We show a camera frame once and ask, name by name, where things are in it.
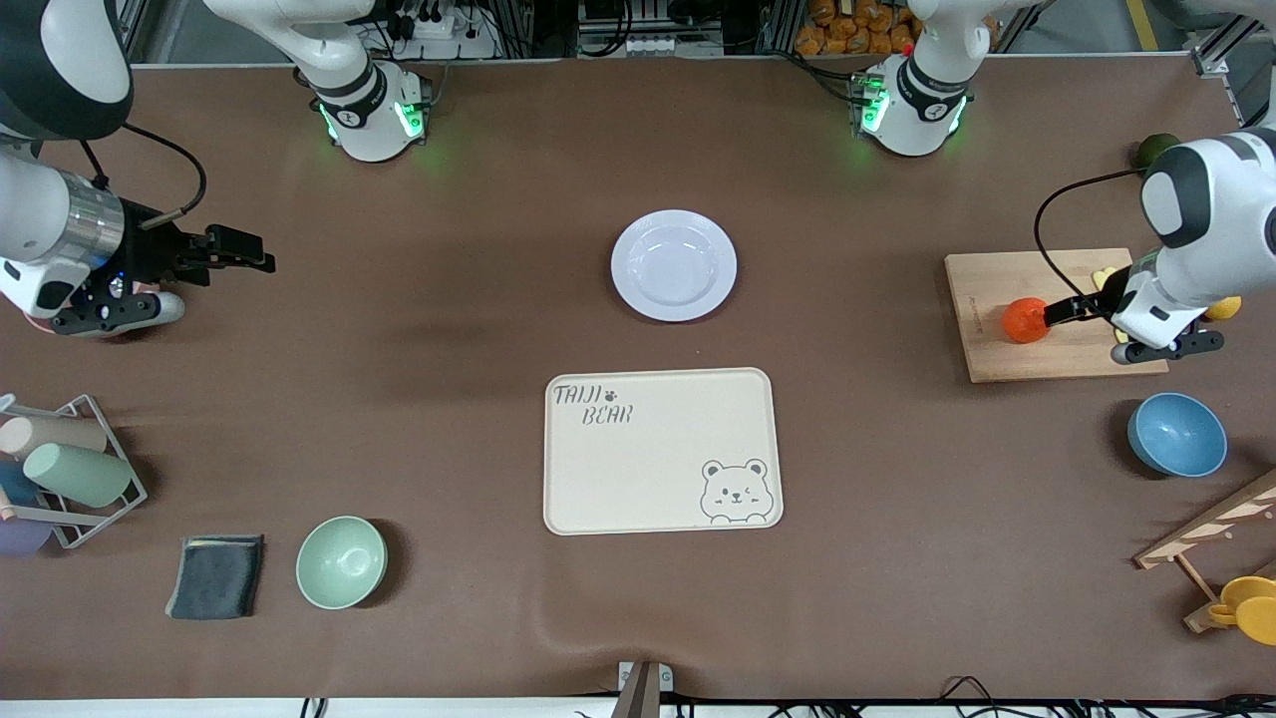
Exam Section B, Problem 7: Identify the orange fruit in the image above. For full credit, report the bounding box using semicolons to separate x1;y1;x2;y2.
1001;295;1051;345

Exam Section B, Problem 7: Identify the white round plate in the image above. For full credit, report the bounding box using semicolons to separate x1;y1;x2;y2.
610;208;739;323

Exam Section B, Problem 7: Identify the wooden cutting board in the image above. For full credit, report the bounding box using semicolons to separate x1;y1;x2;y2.
944;248;1170;384

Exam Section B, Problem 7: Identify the blue bowl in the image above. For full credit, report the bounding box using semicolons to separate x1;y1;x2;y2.
1127;392;1229;479

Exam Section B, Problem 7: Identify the pink bowl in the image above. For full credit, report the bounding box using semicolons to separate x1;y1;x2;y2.
20;282;162;337

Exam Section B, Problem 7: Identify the beige cup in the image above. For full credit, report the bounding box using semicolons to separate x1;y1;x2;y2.
0;416;108;460

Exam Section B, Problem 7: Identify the wooden drying rack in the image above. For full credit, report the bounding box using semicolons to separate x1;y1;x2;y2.
1134;469;1276;634

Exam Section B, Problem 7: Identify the pale green cup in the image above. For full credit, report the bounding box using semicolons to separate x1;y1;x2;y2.
23;443;134;508

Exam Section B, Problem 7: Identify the blue cup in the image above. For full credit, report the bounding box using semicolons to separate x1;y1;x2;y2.
0;461;41;508

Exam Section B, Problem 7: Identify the white power strip with plugs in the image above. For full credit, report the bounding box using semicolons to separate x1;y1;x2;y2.
404;5;499;61

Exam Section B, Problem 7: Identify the yellow plastic cup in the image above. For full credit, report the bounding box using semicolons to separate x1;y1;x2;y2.
1233;596;1276;646
1209;576;1276;624

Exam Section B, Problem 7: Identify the pale green bowl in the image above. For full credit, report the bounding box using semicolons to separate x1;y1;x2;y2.
295;515;389;610

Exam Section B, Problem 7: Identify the dark grey folded cloth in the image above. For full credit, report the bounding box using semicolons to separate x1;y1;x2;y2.
164;535;266;621

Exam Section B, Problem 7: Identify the purple cup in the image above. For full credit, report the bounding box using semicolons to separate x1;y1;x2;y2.
0;519;53;557

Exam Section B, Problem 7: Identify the bag of orange pastries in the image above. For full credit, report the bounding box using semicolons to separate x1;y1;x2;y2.
795;0;923;58

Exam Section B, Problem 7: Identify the white empty power strip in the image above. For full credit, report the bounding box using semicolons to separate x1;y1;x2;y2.
596;35;681;59

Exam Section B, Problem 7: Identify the cream tray with bear print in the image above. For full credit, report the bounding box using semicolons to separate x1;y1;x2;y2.
543;367;785;537

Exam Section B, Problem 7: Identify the grey wire cup rack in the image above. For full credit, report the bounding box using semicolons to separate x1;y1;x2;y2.
0;394;149;549

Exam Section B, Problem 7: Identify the aluminium frame profile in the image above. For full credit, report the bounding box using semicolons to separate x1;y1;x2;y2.
1191;15;1262;81

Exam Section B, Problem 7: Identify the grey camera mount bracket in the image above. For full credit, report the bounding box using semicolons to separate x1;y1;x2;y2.
616;660;675;718

